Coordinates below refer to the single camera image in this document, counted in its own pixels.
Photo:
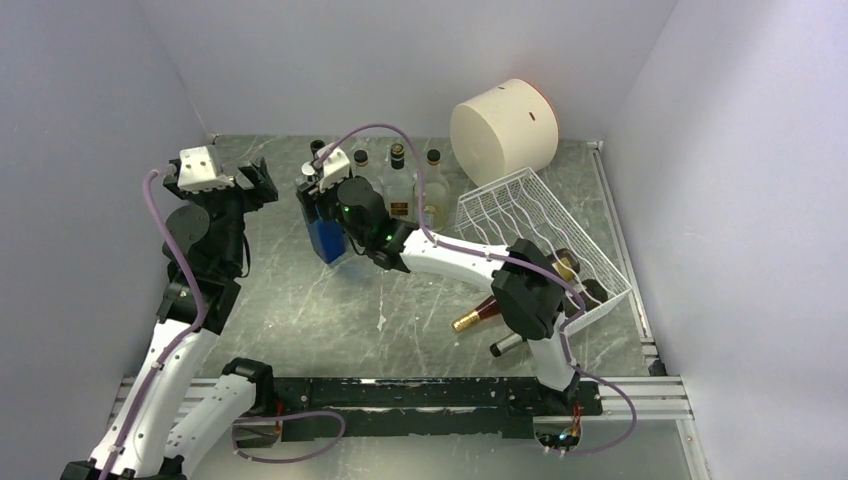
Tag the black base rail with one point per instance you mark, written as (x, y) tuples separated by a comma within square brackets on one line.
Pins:
[(316, 408)]

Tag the dark bottle black cap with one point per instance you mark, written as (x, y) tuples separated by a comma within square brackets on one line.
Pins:
[(398, 183)]

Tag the red wine bottle gold cap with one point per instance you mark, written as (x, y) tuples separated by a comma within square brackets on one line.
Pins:
[(487, 309)]

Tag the white wire wine rack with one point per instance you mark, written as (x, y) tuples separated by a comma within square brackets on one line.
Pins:
[(520, 205)]

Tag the cream cylindrical container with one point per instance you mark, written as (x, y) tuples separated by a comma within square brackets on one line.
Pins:
[(503, 130)]

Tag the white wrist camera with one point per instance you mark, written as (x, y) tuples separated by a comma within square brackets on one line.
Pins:
[(199, 171), (335, 168)]

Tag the green wine bottle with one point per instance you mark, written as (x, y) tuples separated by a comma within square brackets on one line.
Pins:
[(316, 146)]

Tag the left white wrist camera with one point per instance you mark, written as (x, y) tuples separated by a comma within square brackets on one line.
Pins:
[(199, 171)]

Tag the blue plastic tray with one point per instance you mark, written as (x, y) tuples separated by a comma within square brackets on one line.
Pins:
[(326, 237)]

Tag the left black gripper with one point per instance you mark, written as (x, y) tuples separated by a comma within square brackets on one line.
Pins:
[(261, 188)]

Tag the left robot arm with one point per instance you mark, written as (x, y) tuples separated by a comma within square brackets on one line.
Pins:
[(208, 255)]

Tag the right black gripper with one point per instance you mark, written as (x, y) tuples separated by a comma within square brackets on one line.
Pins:
[(312, 195)]

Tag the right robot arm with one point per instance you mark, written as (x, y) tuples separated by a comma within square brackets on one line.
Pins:
[(536, 302)]

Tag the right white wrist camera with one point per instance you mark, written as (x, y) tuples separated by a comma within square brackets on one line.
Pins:
[(335, 168)]

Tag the clear flask bottle black cap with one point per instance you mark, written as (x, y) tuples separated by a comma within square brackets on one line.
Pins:
[(431, 194)]

